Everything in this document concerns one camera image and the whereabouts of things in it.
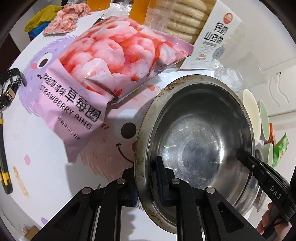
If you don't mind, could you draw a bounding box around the green ceramic bowl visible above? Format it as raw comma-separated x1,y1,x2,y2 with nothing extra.
257,100,270,141
255,143,273,167

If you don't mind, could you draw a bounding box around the small steel bowl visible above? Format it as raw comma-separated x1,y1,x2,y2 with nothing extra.
134,74,259,233

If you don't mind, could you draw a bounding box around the cream ceramic bowl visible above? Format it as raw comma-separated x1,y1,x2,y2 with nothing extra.
242,89,261,142

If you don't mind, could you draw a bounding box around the person right hand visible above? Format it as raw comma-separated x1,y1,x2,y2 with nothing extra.
256,201,293,236

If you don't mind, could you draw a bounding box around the green Lays chips bag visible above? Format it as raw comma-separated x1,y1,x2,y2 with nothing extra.
272,133,288,168

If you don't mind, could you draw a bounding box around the orange Ovaltine biscuit box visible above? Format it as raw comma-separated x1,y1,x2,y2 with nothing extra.
268,123,276,146

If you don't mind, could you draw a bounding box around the small cardboard box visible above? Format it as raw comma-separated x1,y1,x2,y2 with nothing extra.
23,225,39,240

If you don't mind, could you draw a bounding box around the yellow utility knife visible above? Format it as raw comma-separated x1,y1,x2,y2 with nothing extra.
0,112,13,195

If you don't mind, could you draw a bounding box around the clear glass cup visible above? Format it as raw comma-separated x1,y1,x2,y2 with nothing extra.
213,52,265,94

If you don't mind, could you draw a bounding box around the black wrist watch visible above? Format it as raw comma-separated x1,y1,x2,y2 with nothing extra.
1,68,27,111

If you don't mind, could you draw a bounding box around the yam biscuit plastic box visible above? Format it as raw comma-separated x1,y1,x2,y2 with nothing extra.
145,0,241,70

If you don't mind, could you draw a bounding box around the small pink snack bag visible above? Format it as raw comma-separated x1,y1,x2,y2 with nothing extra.
43,3,92,36

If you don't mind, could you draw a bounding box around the yellow plastic bag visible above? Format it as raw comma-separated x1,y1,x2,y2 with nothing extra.
24,5,63,32

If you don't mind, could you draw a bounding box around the orange juice bottle right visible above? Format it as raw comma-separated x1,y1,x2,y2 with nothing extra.
129,0,150,24

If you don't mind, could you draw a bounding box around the orange juice bottle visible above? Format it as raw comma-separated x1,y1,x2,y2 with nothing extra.
129,0,150,24
87,0,111,11

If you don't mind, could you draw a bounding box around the orange juice bottle left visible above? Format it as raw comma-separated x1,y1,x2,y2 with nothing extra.
87,0,111,11

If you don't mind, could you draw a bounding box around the pink strawberry ring bag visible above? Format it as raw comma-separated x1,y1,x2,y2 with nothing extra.
35,16,194,162

